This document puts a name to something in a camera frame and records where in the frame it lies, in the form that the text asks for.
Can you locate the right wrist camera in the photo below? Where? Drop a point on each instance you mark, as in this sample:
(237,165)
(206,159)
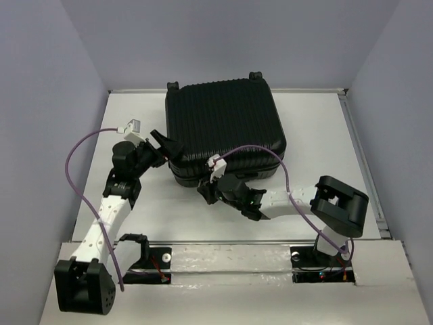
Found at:
(217,166)

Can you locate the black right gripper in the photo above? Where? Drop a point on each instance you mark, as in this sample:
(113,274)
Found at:
(206,189)

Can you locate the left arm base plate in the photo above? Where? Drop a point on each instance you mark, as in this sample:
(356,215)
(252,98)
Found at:
(154,270)

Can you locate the black hard-shell suitcase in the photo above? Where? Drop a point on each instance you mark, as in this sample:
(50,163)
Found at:
(237,116)

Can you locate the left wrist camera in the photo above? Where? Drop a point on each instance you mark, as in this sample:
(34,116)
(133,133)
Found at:
(132,130)

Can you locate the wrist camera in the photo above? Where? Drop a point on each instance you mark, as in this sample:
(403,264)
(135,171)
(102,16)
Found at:
(217,166)
(132,130)

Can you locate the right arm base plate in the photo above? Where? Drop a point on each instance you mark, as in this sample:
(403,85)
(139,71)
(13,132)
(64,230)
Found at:
(312,267)

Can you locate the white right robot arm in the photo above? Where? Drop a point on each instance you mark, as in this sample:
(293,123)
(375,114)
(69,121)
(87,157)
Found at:
(332,208)

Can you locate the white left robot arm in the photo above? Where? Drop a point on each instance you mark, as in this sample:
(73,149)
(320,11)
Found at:
(88,280)

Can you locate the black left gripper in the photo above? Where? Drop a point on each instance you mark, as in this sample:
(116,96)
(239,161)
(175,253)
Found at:
(169,149)

